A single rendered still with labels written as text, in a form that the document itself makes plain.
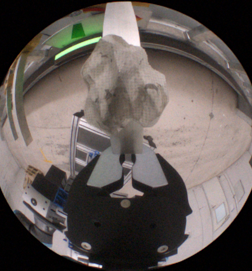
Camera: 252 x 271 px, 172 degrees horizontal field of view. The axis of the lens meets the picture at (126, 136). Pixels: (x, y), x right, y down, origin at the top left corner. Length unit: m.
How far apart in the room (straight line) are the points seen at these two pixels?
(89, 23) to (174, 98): 0.99
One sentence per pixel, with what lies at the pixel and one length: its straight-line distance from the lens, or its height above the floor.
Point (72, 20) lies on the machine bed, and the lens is 0.54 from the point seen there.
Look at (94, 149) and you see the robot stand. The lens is 0.97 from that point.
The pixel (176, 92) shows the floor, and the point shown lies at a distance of 1.06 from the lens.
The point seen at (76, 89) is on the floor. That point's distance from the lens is 1.09.
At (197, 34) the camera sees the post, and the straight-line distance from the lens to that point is 0.32.
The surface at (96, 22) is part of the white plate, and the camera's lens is 0.26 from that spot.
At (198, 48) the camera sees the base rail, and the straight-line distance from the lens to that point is 0.38.
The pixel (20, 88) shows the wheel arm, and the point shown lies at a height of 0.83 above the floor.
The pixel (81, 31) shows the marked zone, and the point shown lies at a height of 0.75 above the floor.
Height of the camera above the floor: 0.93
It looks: 60 degrees down
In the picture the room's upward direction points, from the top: 177 degrees counter-clockwise
